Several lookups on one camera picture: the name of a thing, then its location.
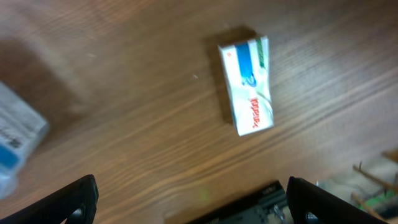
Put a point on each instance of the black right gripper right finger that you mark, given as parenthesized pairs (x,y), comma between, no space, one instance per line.
(304,197)

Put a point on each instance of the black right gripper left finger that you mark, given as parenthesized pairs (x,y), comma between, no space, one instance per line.
(75,203)

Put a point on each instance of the white blue medicine box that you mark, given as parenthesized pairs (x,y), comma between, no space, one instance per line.
(22,130)

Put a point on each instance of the white red ointment box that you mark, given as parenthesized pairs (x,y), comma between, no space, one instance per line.
(246,72)

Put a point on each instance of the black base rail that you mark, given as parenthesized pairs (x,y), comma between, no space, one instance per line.
(267,205)

